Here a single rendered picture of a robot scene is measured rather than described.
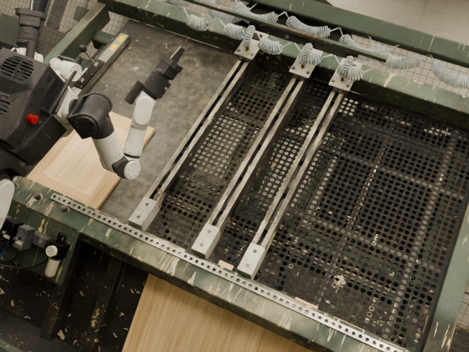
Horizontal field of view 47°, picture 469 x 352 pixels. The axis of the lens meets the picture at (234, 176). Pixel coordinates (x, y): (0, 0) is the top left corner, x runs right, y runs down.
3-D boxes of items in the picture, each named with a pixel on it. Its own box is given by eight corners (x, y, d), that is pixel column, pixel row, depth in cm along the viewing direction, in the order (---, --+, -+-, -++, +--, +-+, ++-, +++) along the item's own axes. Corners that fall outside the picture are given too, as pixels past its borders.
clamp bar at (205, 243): (188, 253, 215) (181, 225, 195) (302, 61, 272) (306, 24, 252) (210, 264, 212) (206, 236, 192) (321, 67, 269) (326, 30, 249)
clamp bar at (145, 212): (127, 226, 223) (114, 196, 203) (250, 44, 280) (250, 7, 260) (148, 235, 220) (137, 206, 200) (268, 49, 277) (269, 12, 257)
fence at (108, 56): (6, 172, 241) (3, 167, 237) (122, 38, 286) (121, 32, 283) (15, 176, 239) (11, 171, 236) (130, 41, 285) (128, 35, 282)
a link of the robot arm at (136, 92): (166, 93, 205) (149, 118, 206) (163, 90, 215) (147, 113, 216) (141, 76, 201) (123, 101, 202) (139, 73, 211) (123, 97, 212)
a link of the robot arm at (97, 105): (107, 143, 192) (95, 112, 183) (84, 144, 194) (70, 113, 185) (117, 123, 200) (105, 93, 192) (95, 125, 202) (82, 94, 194)
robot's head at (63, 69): (63, 79, 197) (75, 60, 199) (42, 72, 201) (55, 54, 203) (72, 89, 203) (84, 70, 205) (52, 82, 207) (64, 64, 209)
